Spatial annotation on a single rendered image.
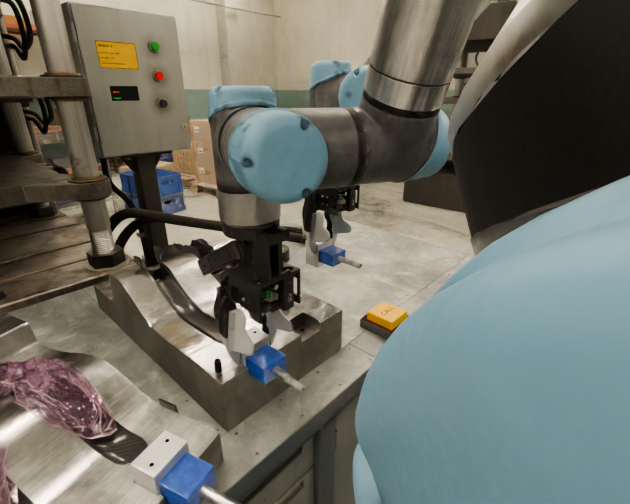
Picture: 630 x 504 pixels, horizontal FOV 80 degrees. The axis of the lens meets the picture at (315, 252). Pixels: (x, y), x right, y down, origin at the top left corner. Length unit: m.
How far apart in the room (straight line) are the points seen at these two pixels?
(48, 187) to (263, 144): 0.93
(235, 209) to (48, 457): 0.36
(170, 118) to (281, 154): 1.10
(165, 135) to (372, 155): 1.08
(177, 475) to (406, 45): 0.48
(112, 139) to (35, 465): 0.95
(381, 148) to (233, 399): 0.40
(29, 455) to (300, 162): 0.45
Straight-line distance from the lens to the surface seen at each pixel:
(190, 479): 0.49
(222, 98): 0.42
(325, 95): 0.71
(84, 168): 1.16
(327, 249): 0.80
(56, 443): 0.58
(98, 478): 0.55
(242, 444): 0.60
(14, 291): 1.23
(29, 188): 1.20
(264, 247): 0.44
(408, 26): 0.34
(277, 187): 0.31
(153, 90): 1.36
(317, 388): 0.66
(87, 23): 1.32
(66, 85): 1.12
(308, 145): 0.31
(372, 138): 0.36
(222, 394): 0.56
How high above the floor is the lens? 1.25
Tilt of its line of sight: 23 degrees down
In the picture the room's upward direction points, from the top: straight up
